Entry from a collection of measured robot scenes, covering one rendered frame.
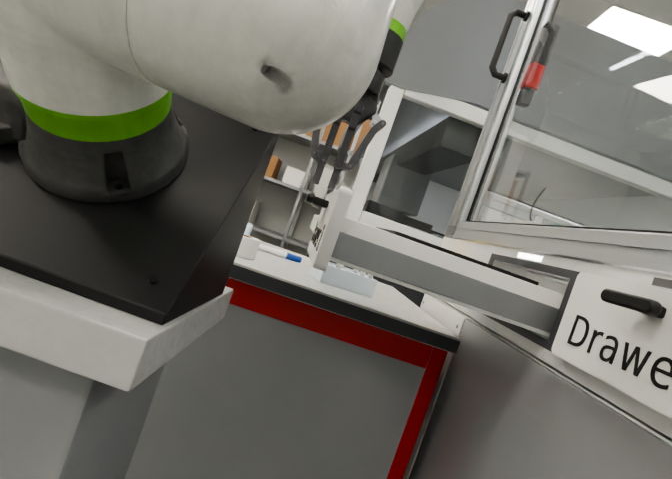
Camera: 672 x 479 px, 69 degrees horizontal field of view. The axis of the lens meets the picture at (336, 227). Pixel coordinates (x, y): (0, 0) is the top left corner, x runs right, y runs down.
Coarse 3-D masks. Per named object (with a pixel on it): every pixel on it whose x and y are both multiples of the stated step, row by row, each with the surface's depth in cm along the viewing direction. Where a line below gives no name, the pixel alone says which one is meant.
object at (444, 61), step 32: (448, 0) 158; (480, 0) 158; (512, 0) 159; (416, 32) 157; (448, 32) 158; (480, 32) 158; (512, 32) 159; (416, 64) 157; (448, 64) 158; (480, 64) 159; (384, 96) 170; (416, 96) 158; (448, 96) 158; (480, 96) 159; (384, 128) 157; (384, 224) 158
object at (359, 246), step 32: (352, 224) 64; (352, 256) 64; (384, 256) 64; (416, 256) 65; (448, 256) 65; (416, 288) 65; (448, 288) 65; (480, 288) 66; (512, 288) 66; (544, 288) 67; (512, 320) 66; (544, 320) 66
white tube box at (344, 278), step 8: (328, 264) 104; (312, 272) 105; (320, 272) 100; (328, 272) 100; (336, 272) 100; (344, 272) 101; (352, 272) 106; (320, 280) 99; (328, 280) 100; (336, 280) 100; (344, 280) 101; (352, 280) 101; (360, 280) 102; (368, 280) 103; (376, 280) 104; (344, 288) 101; (352, 288) 102; (360, 288) 102; (368, 288) 103; (368, 296) 103
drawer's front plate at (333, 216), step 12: (336, 192) 67; (348, 192) 62; (336, 204) 62; (348, 204) 62; (324, 216) 75; (336, 216) 62; (324, 228) 66; (336, 228) 62; (324, 240) 62; (336, 240) 62; (312, 252) 73; (324, 252) 62; (312, 264) 64; (324, 264) 62
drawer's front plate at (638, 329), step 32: (576, 288) 61; (608, 288) 56; (640, 288) 51; (608, 320) 54; (640, 320) 49; (576, 352) 57; (608, 352) 52; (640, 352) 48; (608, 384) 51; (640, 384) 47
